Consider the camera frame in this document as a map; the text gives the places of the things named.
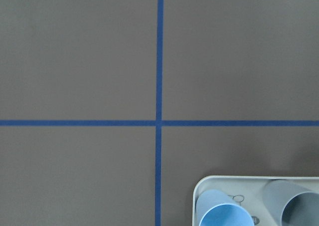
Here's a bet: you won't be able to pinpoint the light blue cup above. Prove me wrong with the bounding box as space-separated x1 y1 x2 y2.
195 189 254 226

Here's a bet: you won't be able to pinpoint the grey cup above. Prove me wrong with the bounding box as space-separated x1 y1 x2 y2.
262 180 319 226

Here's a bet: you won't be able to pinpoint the blue tape grid lines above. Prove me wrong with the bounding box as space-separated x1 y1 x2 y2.
0 0 319 226

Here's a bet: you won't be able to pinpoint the cream plastic tray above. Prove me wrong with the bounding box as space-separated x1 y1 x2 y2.
192 176 319 226

